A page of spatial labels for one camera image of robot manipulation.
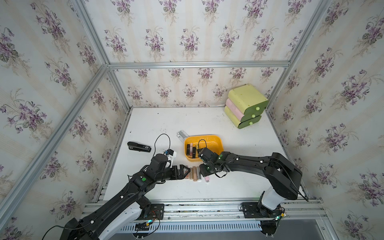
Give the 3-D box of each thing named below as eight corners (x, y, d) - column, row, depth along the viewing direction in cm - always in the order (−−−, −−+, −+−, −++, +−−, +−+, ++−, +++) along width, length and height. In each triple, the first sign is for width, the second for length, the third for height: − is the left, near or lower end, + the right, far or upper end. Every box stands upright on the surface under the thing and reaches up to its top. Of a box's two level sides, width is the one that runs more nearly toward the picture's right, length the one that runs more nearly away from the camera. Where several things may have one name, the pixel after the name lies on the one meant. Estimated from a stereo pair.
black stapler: (128, 149, 98) (126, 145, 95) (130, 145, 101) (128, 141, 97) (149, 153, 97) (147, 149, 93) (151, 149, 99) (149, 145, 95)
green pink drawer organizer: (237, 132, 107) (245, 110, 90) (221, 111, 120) (226, 89, 103) (258, 124, 112) (270, 102, 95) (241, 105, 125) (249, 83, 108)
